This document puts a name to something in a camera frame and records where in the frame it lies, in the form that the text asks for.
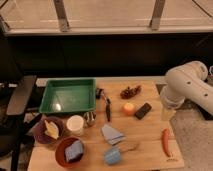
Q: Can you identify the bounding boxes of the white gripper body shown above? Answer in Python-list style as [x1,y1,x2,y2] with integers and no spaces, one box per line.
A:
[160,85,185,121]

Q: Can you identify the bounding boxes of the orange apple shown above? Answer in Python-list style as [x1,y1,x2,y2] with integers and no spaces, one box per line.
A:
[122,103,135,116]

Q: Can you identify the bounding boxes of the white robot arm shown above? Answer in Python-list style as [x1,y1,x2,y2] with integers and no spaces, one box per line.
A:
[160,61,213,121]

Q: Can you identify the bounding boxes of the white paper cup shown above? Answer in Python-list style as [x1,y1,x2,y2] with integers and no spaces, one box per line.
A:
[66,115,84,135]

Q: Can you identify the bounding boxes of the black rectangular block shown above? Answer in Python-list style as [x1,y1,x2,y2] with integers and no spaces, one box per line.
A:
[134,103,152,120]

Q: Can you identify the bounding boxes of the orange carrot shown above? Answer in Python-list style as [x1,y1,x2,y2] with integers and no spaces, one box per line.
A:
[162,129,171,157]

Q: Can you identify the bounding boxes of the dark grape bunch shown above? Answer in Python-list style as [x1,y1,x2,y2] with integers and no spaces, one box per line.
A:
[120,85,141,99]

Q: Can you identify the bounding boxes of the wooden brush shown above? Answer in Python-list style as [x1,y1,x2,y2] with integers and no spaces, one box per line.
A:
[119,144,139,153]

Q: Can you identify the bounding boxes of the blue folded cloth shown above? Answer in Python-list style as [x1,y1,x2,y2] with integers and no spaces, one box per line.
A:
[101,124,125,145]

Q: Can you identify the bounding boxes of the blue mug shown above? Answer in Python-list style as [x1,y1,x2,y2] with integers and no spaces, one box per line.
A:
[104,147,121,165]

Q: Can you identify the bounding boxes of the green plastic tray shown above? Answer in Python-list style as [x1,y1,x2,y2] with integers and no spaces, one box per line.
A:
[39,79,96,114]

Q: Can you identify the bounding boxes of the blue sponge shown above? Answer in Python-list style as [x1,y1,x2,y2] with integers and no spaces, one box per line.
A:
[65,140,84,162]

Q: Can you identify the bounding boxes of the red bowl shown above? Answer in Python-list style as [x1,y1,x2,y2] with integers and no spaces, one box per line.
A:
[55,137,85,169]

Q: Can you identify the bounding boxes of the yellow banana piece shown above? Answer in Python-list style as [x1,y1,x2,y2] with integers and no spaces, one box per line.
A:
[45,121,59,139]

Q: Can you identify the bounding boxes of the black chair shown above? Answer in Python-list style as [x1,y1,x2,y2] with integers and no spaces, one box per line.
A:
[0,75,41,171]

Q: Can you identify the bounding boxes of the black handled peeler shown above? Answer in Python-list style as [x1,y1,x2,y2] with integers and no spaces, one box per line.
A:
[101,91,111,122]

